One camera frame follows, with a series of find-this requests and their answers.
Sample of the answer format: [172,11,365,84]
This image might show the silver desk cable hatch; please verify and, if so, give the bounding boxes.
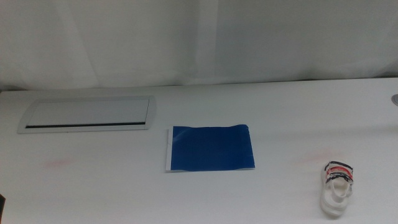
[17,95,157,134]

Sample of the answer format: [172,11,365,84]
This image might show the white sandal red black straps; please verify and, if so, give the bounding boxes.
[320,160,355,218]

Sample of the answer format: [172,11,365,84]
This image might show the blue rectangular mat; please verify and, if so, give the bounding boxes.
[165,124,256,173]

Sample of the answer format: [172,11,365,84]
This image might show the white fabric backdrop curtain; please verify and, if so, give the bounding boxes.
[0,0,398,91]

